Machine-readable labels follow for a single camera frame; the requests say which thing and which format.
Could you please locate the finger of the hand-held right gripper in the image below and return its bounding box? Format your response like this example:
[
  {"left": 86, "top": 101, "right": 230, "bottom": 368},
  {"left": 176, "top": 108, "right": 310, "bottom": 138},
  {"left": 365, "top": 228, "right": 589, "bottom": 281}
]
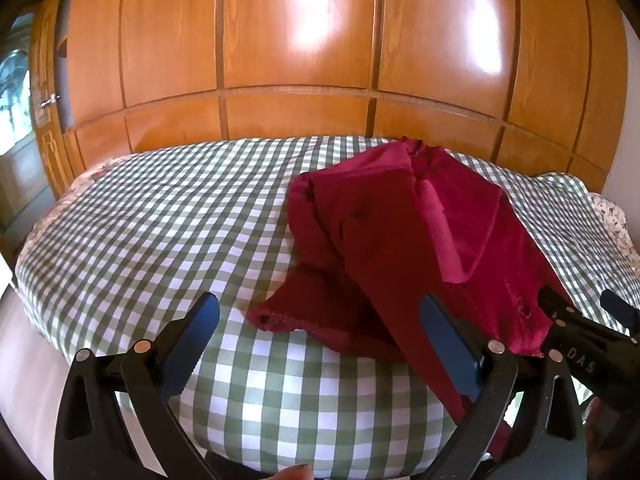
[
  {"left": 537, "top": 285, "right": 585, "bottom": 333},
  {"left": 599, "top": 288, "right": 640, "bottom": 335}
]

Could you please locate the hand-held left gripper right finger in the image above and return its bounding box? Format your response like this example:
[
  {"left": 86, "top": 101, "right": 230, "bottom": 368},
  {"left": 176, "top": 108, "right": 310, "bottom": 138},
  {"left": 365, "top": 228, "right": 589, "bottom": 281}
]
[{"left": 419, "top": 294, "right": 589, "bottom": 480}]

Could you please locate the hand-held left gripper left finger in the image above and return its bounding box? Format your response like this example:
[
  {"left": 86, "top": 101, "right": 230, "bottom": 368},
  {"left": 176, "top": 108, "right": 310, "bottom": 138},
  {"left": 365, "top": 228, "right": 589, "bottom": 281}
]
[{"left": 52, "top": 291, "right": 236, "bottom": 480}]

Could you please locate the red garment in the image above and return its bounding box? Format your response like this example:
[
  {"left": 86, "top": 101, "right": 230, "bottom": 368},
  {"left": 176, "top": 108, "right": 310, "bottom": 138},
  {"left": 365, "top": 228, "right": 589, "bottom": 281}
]
[{"left": 245, "top": 136, "right": 576, "bottom": 463}]

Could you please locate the person's right hand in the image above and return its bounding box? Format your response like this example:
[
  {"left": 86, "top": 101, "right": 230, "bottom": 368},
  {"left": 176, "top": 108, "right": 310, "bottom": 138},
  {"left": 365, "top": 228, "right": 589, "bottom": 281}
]
[{"left": 582, "top": 395, "right": 622, "bottom": 463}]

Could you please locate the person's left hand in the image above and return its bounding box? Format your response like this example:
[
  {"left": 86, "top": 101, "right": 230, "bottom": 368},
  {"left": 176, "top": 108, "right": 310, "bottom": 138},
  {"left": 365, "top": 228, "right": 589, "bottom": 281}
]
[{"left": 272, "top": 462, "right": 316, "bottom": 480}]

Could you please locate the green checked bedsheet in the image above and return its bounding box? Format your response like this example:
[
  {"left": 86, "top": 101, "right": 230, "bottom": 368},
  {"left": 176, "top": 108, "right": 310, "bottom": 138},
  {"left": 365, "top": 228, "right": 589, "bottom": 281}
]
[{"left": 15, "top": 135, "right": 640, "bottom": 476}]

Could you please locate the wooden door with glass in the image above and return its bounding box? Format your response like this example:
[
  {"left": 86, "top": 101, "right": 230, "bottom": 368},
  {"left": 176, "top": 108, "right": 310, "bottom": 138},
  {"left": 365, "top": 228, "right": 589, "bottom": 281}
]
[{"left": 0, "top": 10, "right": 67, "bottom": 246}]

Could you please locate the wooden wardrobe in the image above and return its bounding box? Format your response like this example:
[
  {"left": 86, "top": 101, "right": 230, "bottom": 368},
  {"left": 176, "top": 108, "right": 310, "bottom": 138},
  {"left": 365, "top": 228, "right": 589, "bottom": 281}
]
[{"left": 30, "top": 0, "right": 629, "bottom": 202}]

